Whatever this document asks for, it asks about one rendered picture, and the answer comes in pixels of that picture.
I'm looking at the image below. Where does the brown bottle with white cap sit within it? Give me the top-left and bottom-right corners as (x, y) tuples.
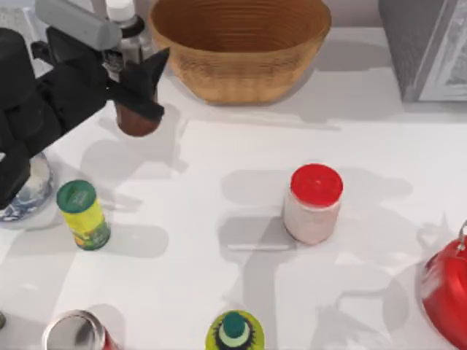
(104, 0), (163, 139)

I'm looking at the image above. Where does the pale grey rounded box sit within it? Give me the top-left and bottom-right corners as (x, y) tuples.
(34, 0), (123, 51)

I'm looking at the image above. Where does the woven brown basket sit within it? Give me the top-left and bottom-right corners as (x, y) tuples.
(148, 0), (333, 106)

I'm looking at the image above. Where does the blue and white bowl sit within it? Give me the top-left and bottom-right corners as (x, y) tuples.
(0, 151), (55, 224)

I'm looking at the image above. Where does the yellow can with green lid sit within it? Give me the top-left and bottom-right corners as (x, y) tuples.
(55, 179), (112, 252)

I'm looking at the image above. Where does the white jar with red lid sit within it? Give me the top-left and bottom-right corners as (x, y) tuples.
(282, 163), (344, 246)

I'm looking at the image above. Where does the red and silver can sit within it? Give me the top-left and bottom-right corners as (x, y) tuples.
(41, 309), (122, 350)

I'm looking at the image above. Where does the green bottle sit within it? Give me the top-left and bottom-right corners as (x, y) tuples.
(204, 309), (266, 350)

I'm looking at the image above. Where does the red kettle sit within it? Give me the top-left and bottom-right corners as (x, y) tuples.
(419, 218), (467, 350)

